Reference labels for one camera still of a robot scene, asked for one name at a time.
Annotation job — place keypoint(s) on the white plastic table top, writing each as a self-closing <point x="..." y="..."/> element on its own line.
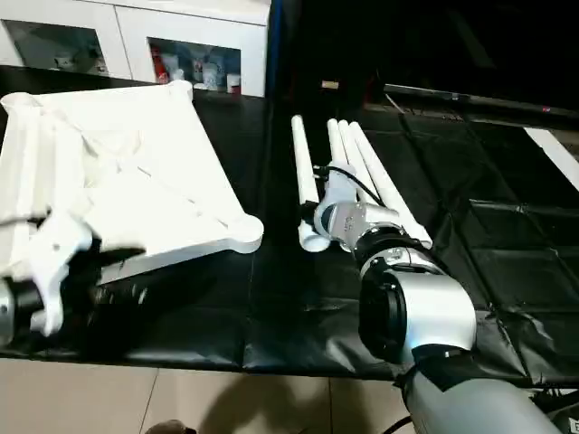
<point x="136" y="163"/>

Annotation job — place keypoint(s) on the white plastic table leg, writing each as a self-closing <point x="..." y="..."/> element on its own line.
<point x="306" y="172"/>
<point x="355" y="149"/>
<point x="382" y="172"/>
<point x="336" y="140"/>

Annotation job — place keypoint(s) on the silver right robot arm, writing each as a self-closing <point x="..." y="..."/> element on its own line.
<point x="425" y="307"/>

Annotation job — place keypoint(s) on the red bottle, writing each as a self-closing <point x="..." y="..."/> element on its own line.
<point x="158" y="65"/>

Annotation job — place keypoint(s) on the small white cup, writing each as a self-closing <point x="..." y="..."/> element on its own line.
<point x="233" y="83"/>

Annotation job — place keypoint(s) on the white glass-door cabinet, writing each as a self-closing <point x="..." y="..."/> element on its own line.
<point x="119" y="36"/>

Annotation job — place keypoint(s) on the small tan box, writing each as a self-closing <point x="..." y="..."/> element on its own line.
<point x="329" y="84"/>

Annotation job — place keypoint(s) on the black work mat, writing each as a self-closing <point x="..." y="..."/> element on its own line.
<point x="488" y="235"/>

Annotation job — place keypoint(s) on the white flat strip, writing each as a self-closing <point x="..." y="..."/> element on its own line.
<point x="556" y="154"/>

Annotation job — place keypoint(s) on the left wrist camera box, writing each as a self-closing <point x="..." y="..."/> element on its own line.
<point x="59" y="253"/>

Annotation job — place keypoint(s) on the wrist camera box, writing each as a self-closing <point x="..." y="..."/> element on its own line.
<point x="338" y="188"/>
<point x="59" y="253"/>

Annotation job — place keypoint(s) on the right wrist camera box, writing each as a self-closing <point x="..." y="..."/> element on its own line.
<point x="338" y="188"/>

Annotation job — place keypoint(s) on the dark long rail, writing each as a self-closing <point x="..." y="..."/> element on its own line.
<point x="470" y="98"/>

